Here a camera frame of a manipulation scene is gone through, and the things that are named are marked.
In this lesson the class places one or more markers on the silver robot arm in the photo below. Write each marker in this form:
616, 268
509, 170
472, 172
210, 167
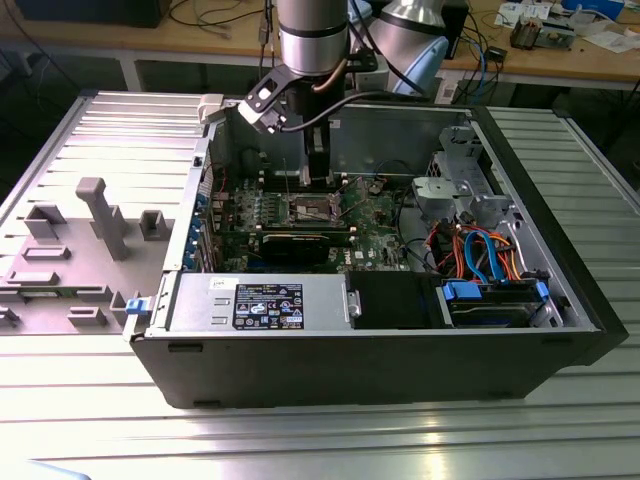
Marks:
312, 45

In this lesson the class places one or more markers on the CPU socket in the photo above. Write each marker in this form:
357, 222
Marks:
315, 209

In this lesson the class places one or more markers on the black disk bay cover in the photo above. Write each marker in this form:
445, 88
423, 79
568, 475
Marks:
390, 300

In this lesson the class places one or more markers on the silver coin battery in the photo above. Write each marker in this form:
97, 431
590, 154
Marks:
377, 187

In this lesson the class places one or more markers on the beige case latch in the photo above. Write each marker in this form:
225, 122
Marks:
210, 107

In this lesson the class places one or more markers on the green motherboard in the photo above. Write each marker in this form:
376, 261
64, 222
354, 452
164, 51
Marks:
370, 235

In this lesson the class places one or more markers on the black graphics card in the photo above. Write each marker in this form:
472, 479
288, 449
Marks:
295, 250

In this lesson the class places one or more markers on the tall black box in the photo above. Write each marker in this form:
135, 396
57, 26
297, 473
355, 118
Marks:
457, 25

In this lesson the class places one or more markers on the silver metal drive cage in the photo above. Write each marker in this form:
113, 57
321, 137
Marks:
450, 195

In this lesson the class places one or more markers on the small black box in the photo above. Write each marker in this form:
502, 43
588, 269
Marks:
496, 54

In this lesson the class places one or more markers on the white printed paper sheet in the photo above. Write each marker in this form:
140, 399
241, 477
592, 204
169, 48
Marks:
507, 12

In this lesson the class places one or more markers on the brown heat sink block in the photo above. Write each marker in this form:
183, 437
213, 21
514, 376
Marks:
524, 35

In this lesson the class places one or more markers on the wooden desk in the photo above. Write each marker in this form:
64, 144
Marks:
100, 37

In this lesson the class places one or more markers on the silver power supply with label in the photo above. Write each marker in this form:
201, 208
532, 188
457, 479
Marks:
200, 305

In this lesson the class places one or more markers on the green circuit board device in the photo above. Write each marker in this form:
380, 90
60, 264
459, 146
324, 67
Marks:
555, 37

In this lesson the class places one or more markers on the wide black box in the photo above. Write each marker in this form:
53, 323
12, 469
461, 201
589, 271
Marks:
90, 12

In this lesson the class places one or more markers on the black and grey PC case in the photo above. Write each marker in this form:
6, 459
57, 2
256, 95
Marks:
350, 370

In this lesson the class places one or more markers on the hard disk in blue carrier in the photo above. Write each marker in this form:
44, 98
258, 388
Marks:
490, 312

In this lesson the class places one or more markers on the blue case latch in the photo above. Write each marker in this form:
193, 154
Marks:
137, 306

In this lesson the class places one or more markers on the grey parts rack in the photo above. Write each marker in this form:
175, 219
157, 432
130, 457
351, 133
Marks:
75, 250

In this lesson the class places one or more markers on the blue box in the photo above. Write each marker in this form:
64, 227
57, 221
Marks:
600, 7

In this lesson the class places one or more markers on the white paper stack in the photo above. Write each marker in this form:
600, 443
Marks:
615, 42

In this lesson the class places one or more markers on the pale blue object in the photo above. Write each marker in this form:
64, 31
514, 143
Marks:
60, 472

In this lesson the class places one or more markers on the white camera on black bracket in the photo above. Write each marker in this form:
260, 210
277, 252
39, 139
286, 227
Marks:
255, 112

